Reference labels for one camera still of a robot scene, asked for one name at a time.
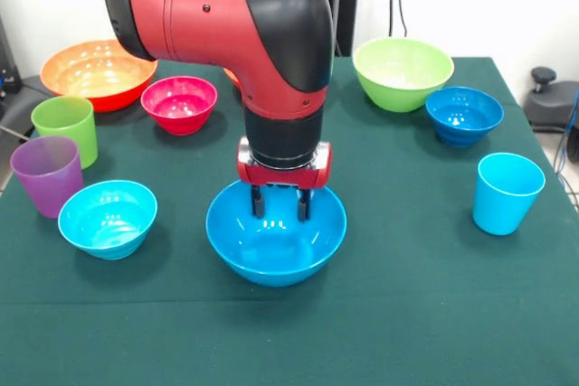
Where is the small dark blue bowl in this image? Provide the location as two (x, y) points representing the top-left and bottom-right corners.
(424, 86), (505, 148)

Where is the large green bowl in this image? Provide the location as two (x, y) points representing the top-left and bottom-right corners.
(352, 37), (455, 113)

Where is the light blue cup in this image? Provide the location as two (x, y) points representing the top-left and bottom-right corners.
(472, 152), (546, 237)

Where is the small pink bowl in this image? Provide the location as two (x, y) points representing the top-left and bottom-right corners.
(140, 76), (219, 137)

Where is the large blue bowl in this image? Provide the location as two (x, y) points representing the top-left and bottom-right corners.
(205, 179), (348, 288)

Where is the black equipment box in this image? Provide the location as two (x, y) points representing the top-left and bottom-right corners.
(0, 14), (23, 96)

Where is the small light blue bowl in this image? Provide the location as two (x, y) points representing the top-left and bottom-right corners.
(57, 179), (158, 261)

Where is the purple cup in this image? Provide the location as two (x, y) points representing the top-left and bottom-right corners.
(9, 135), (85, 220)

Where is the green cup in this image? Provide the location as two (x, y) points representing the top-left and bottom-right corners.
(30, 96), (99, 170)

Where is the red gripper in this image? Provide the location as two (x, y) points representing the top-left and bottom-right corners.
(236, 136), (334, 223)

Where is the grey stand foot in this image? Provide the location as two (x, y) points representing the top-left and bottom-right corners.
(0, 73), (55, 143)
(527, 66), (579, 134)

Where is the blue cable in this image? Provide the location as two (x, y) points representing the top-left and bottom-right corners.
(554, 87), (579, 174)

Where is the dark green table cloth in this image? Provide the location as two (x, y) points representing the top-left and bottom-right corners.
(0, 55), (579, 386)

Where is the large orange bowl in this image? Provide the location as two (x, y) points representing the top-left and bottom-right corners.
(39, 39), (159, 113)
(223, 67), (243, 91)

